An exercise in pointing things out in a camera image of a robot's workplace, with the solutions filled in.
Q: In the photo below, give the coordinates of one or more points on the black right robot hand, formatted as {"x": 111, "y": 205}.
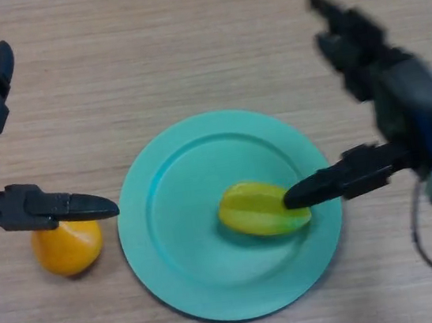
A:
{"x": 400, "y": 105}

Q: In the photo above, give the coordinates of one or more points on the orange pear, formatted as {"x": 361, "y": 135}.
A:
{"x": 68, "y": 248}

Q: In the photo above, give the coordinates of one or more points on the yellow starfruit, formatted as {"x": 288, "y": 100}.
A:
{"x": 258, "y": 211}

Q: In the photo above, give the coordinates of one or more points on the green round plate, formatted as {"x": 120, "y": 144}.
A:
{"x": 229, "y": 215}

